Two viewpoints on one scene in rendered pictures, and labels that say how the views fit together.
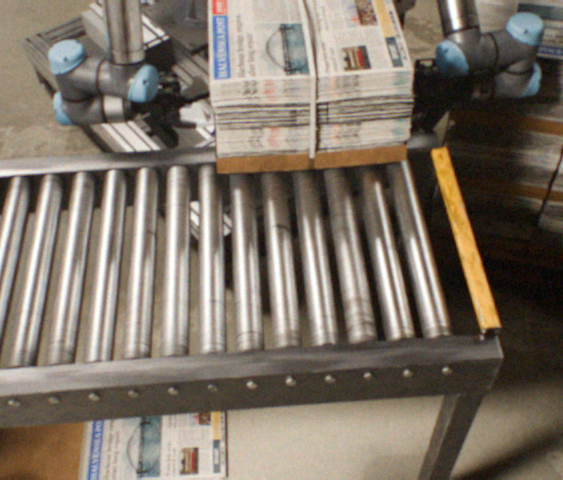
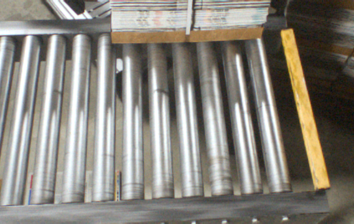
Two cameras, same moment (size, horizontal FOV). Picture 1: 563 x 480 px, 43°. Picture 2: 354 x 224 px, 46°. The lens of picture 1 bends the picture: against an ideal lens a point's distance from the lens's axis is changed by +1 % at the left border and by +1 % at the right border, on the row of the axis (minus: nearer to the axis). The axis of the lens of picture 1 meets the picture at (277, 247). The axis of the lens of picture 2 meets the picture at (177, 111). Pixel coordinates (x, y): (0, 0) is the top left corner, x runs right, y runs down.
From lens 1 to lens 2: 40 cm
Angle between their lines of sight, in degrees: 10
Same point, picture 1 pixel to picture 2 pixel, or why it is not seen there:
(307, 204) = (182, 72)
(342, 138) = (213, 20)
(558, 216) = not seen: outside the picture
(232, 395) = not seen: outside the picture
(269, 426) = not seen: hidden behind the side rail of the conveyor
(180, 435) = not seen: hidden behind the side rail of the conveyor
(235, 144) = (126, 22)
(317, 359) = (185, 210)
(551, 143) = not seen: outside the picture
